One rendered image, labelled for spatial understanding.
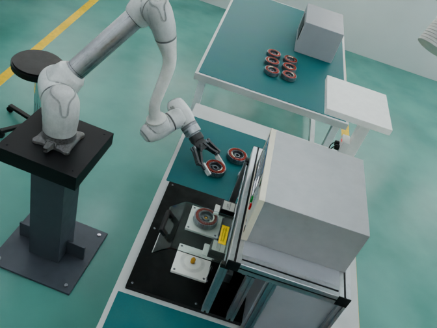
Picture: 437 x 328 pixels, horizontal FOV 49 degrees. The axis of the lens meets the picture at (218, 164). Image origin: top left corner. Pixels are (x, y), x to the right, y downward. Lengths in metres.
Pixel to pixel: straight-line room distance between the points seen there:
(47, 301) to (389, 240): 2.46
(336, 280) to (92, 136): 1.35
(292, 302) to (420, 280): 2.07
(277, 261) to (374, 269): 1.94
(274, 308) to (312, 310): 0.14
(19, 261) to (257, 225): 1.62
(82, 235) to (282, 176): 1.64
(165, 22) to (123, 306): 1.17
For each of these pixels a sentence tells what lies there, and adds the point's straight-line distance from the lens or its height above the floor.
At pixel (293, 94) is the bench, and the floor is 0.75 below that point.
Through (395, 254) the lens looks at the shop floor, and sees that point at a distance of 3.82.
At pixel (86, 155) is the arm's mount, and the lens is 2.32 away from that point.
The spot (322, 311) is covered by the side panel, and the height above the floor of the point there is 1.00.
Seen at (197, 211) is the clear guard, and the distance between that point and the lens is 1.83.
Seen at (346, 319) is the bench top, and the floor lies 0.75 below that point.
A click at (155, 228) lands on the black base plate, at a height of 0.77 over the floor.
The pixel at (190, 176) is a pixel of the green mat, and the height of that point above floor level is 0.75.
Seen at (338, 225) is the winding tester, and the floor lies 1.32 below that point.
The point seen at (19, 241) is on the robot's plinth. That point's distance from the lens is 3.01.
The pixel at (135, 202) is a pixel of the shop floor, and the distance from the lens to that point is 3.29.
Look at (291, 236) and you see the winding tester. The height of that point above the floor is 1.20.
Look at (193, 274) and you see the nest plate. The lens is 2.00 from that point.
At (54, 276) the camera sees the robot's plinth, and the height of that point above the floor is 0.02.
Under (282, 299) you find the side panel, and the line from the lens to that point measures 1.79.
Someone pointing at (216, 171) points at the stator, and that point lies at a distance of 2.46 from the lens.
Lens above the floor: 2.35
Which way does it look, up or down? 39 degrees down
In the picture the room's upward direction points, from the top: 19 degrees clockwise
